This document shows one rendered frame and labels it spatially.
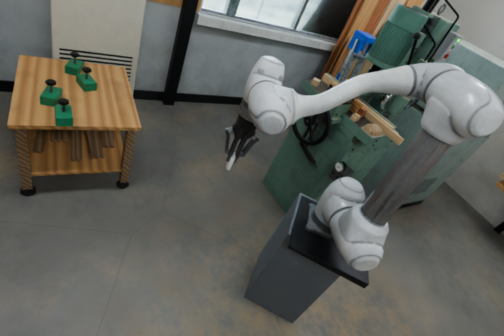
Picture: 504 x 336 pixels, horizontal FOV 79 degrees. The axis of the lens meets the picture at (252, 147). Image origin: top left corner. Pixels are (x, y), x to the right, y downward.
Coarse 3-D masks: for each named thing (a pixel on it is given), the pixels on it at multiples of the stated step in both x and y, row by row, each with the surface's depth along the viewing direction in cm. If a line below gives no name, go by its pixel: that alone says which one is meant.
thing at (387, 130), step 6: (330, 84) 203; (366, 114) 185; (372, 114) 183; (372, 120) 183; (378, 120) 180; (384, 126) 178; (384, 132) 178; (390, 132) 175; (390, 138) 176; (396, 138) 173; (402, 138) 172
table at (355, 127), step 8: (304, 80) 199; (304, 88) 200; (312, 88) 195; (320, 88) 197; (336, 120) 177; (344, 120) 180; (360, 120) 180; (352, 128) 176; (360, 128) 172; (360, 136) 173; (368, 136) 169; (376, 136) 171; (384, 136) 177; (368, 144) 171
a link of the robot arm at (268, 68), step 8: (264, 56) 92; (256, 64) 92; (264, 64) 90; (272, 64) 90; (280, 64) 91; (256, 72) 92; (264, 72) 90; (272, 72) 90; (280, 72) 91; (248, 80) 94; (256, 80) 90; (264, 80) 89; (272, 80) 90; (280, 80) 93; (248, 88) 92
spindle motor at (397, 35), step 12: (396, 12) 158; (408, 12) 153; (396, 24) 158; (408, 24) 155; (420, 24) 155; (384, 36) 164; (396, 36) 159; (408, 36) 159; (372, 48) 171; (384, 48) 165; (396, 48) 163; (372, 60) 170; (384, 60) 167; (396, 60) 167
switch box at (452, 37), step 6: (450, 36) 171; (456, 36) 168; (462, 36) 173; (444, 42) 173; (450, 42) 171; (456, 42) 173; (444, 48) 174; (450, 48) 174; (438, 54) 176; (444, 54) 175; (438, 60) 177; (444, 60) 181
